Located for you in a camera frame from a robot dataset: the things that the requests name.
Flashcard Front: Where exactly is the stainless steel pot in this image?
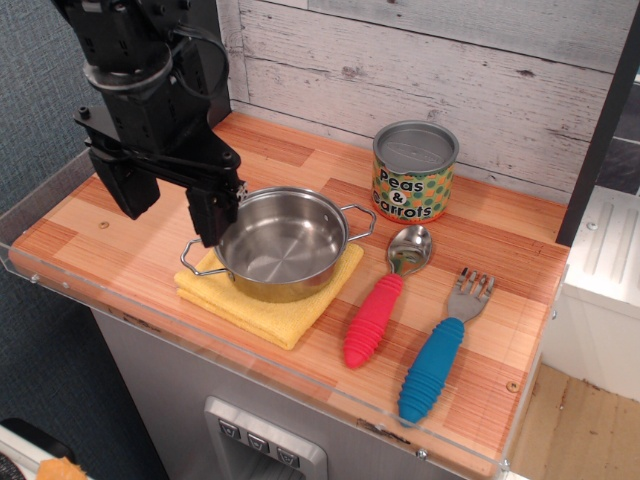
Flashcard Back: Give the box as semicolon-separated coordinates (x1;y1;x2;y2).
180;186;377;303

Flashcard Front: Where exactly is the black cable loop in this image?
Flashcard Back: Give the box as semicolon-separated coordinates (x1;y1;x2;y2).
169;24;231;101

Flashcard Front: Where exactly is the blue handled fork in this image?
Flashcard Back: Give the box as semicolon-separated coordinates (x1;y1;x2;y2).
398;267;495;424

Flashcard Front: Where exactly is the yellow folded cloth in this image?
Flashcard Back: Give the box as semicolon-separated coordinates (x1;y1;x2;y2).
174;245;364;350

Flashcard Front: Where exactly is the peas and carrots can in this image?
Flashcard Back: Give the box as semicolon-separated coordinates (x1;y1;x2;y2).
372;120;459;224

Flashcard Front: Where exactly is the clear acrylic guard rail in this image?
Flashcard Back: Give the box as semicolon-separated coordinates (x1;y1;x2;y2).
3;155;568;479

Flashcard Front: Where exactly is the grey dispenser panel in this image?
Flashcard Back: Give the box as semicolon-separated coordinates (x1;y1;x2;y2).
204;396;329;480

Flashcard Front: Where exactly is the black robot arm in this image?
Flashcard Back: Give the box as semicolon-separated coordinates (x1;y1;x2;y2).
55;1;246;247

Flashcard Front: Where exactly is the orange object at corner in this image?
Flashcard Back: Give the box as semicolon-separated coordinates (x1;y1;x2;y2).
36;457;88;480

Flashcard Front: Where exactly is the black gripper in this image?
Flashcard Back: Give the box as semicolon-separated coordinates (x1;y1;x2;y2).
74;80;246;247

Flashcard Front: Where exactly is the white plastic unit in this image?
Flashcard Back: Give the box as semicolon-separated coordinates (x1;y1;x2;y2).
542;186;639;400

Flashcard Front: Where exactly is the red handled spoon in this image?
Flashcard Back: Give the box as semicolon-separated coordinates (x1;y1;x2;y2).
343;225;432;368

